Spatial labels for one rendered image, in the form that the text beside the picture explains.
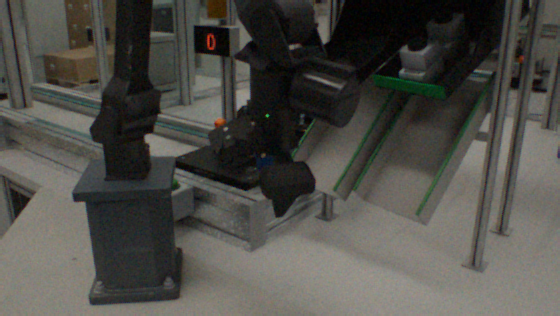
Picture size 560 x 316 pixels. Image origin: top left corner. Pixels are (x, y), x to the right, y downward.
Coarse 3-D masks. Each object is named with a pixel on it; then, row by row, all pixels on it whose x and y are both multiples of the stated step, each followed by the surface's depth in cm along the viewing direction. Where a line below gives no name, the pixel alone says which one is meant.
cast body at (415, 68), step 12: (420, 36) 77; (408, 48) 77; (420, 48) 76; (432, 48) 76; (408, 60) 78; (420, 60) 76; (432, 60) 77; (408, 72) 78; (420, 72) 77; (432, 72) 78
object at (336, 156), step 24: (360, 96) 100; (384, 96) 96; (360, 120) 97; (384, 120) 91; (312, 144) 99; (336, 144) 97; (360, 144) 88; (312, 168) 97; (336, 168) 94; (360, 168) 90; (336, 192) 87
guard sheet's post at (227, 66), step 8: (232, 0) 127; (232, 8) 128; (232, 16) 129; (224, 24) 128; (232, 24) 129; (224, 56) 132; (232, 56) 132; (224, 64) 133; (232, 64) 133; (224, 72) 133; (232, 72) 134; (224, 80) 134; (232, 80) 134; (224, 88) 135; (232, 88) 135; (224, 96) 136; (232, 96) 135; (224, 104) 136; (232, 104) 136; (224, 112) 137; (232, 112) 137
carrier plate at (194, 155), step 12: (180, 156) 116; (192, 156) 116; (204, 156) 116; (180, 168) 114; (192, 168) 111; (204, 168) 109; (216, 168) 109; (228, 168) 109; (240, 168) 109; (216, 180) 107; (228, 180) 105; (240, 180) 103; (252, 180) 103
